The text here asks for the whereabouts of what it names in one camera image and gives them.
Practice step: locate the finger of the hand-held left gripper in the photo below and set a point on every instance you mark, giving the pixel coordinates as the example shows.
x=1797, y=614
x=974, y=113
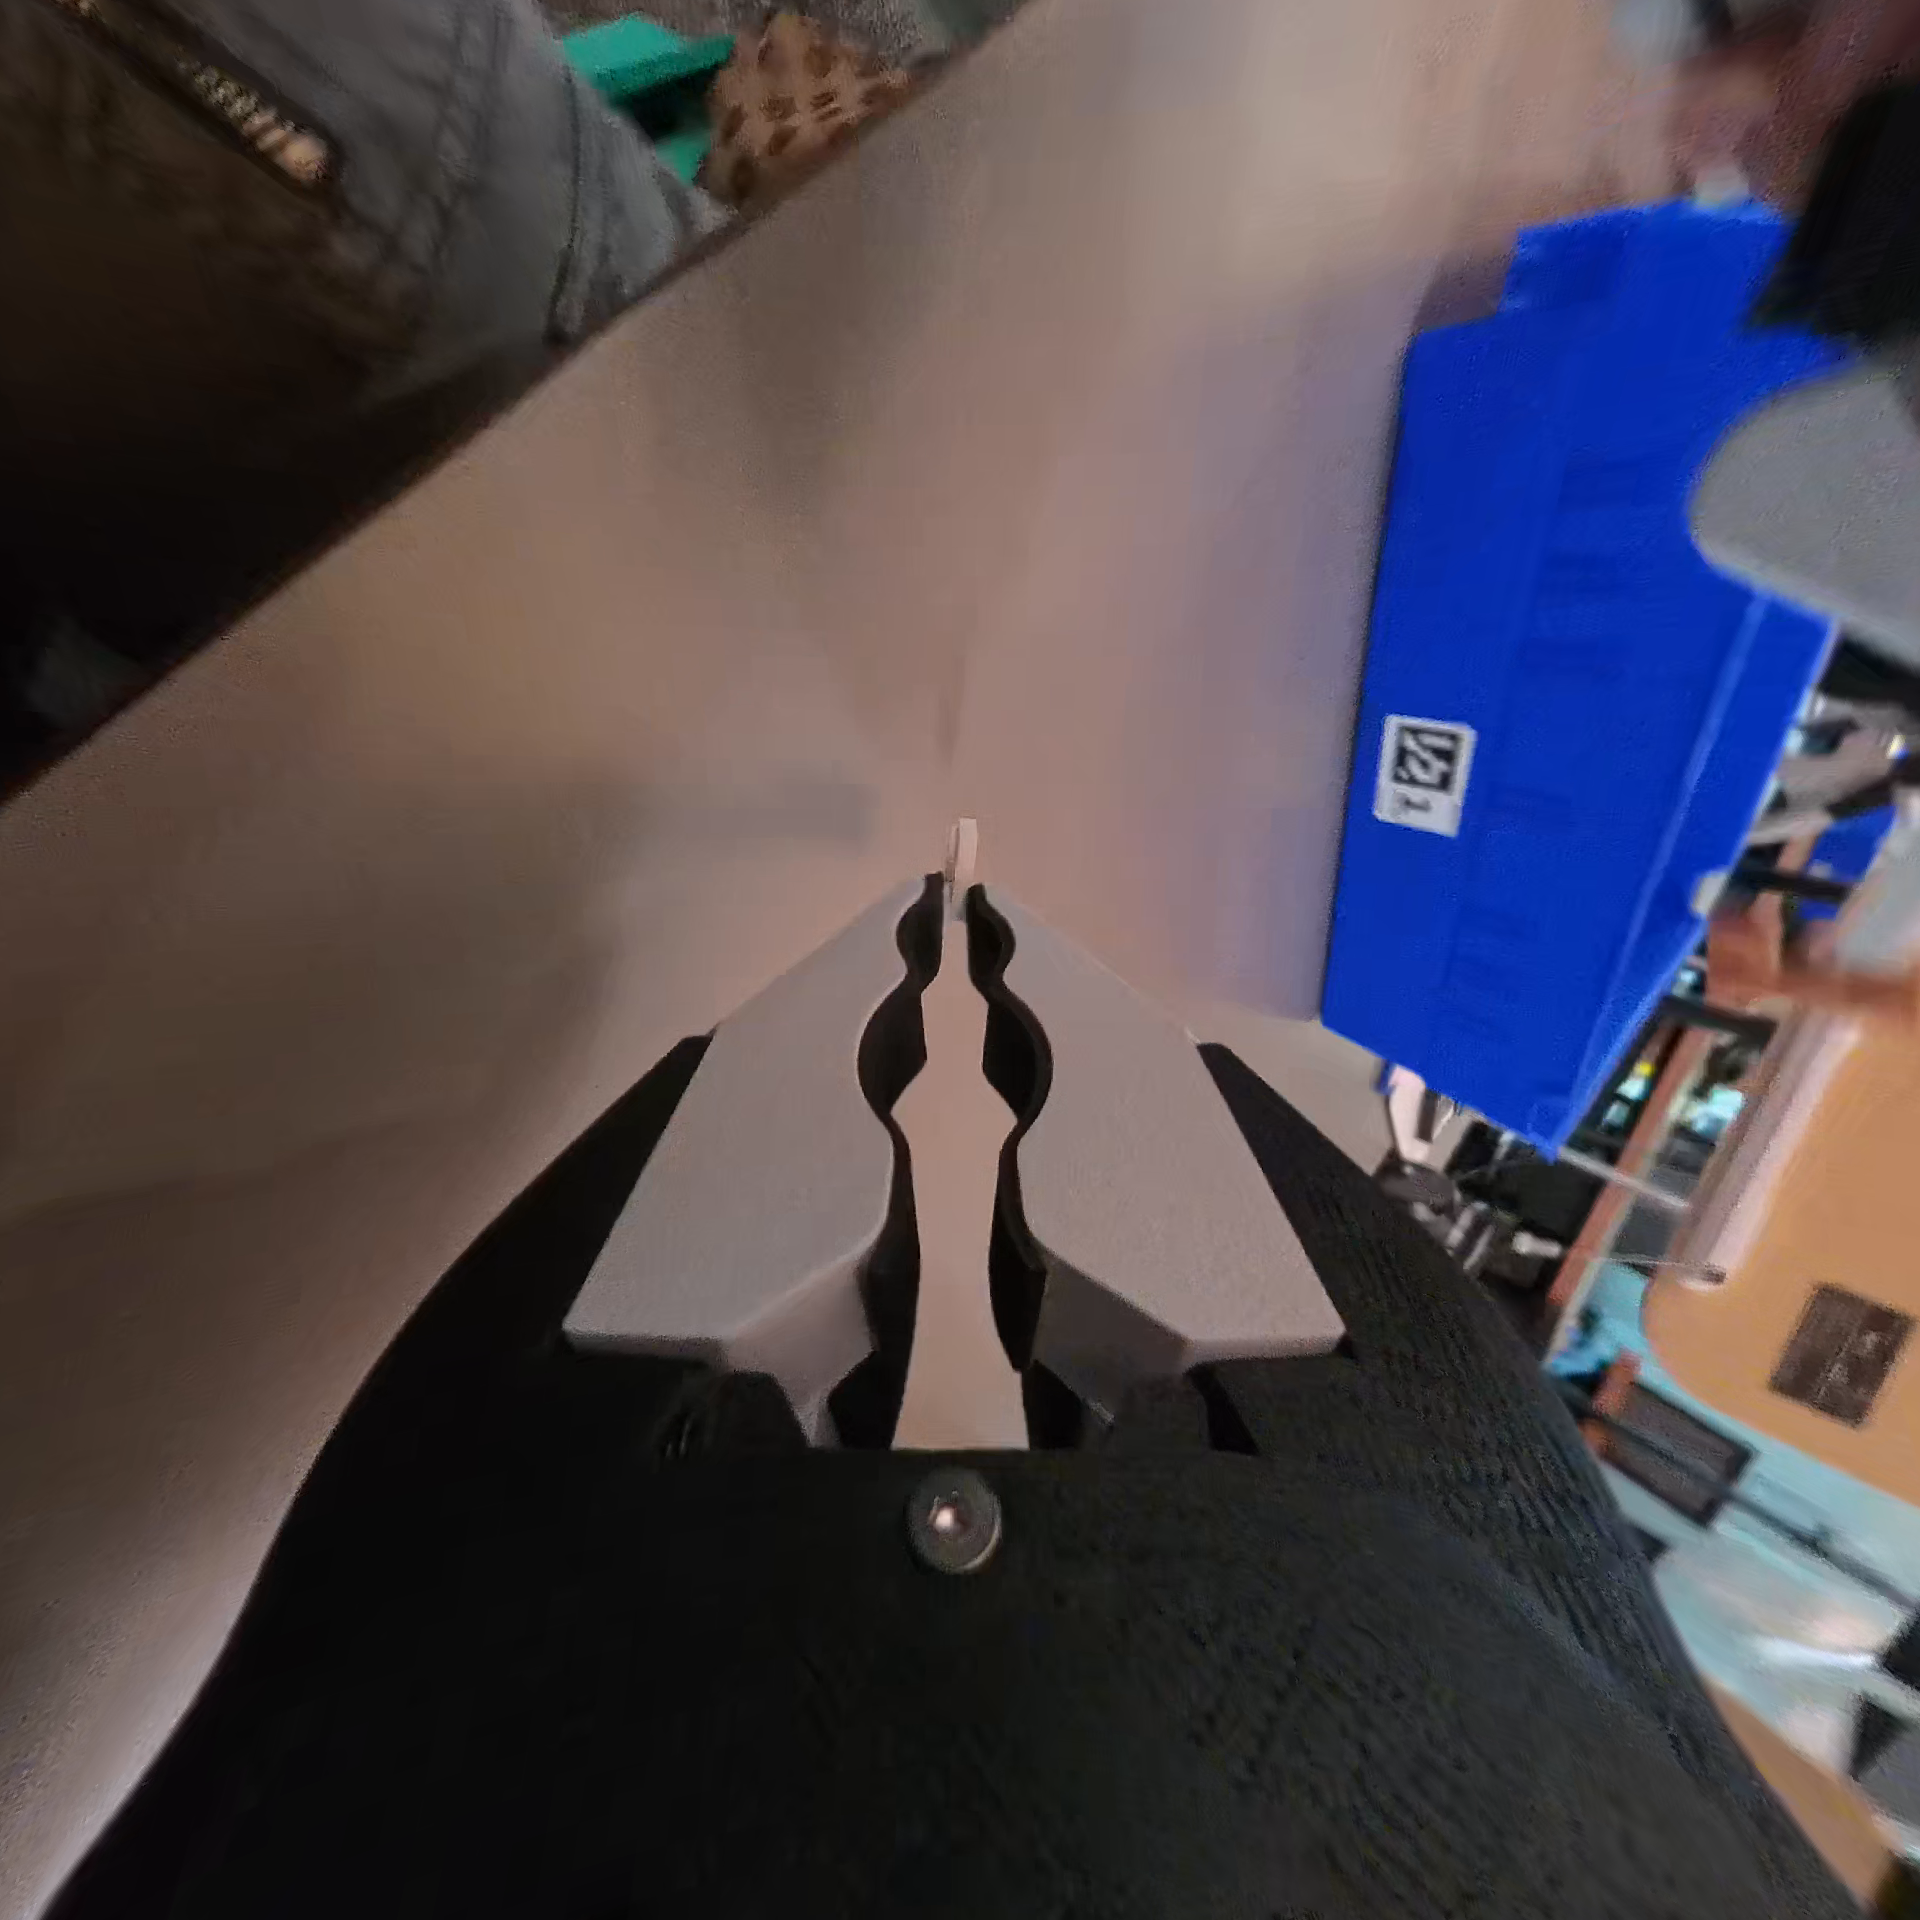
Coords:
x=1828, y=509

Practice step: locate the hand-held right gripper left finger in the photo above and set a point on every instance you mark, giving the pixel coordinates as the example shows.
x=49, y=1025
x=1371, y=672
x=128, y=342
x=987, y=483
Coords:
x=737, y=1187

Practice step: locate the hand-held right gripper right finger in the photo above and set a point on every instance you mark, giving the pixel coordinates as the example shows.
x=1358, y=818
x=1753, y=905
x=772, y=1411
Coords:
x=1164, y=1187

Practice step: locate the blue plastic bin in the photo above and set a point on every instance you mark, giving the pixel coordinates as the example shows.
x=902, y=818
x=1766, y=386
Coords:
x=1544, y=599

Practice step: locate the small white lego piece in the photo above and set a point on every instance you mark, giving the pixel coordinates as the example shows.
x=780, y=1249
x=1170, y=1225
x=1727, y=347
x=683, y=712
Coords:
x=960, y=857

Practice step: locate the green plastic bin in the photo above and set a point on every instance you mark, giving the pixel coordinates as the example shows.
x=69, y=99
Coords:
x=645, y=66

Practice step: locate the leopard print cloth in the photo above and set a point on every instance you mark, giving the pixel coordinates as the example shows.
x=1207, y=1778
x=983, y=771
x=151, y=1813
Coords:
x=795, y=99

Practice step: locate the person's grey jeans leg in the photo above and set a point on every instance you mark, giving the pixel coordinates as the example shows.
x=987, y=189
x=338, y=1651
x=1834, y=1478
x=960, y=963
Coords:
x=493, y=134

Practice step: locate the black wall plaque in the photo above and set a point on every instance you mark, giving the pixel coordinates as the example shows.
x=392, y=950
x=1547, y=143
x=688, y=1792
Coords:
x=1836, y=1349

